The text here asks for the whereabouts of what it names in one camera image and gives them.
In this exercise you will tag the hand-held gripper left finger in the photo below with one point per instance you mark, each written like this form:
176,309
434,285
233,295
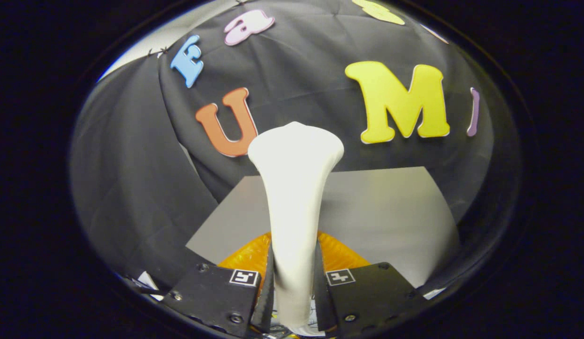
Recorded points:
266,306

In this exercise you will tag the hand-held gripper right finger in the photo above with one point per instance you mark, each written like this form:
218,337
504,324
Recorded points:
321,306

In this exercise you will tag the white garment steamer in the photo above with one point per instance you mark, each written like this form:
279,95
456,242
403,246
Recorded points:
294,188

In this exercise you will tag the grey drawer cabinet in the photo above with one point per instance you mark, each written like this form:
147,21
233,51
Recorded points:
381,216

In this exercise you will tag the black backdrop cloth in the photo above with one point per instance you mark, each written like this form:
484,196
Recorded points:
296,70

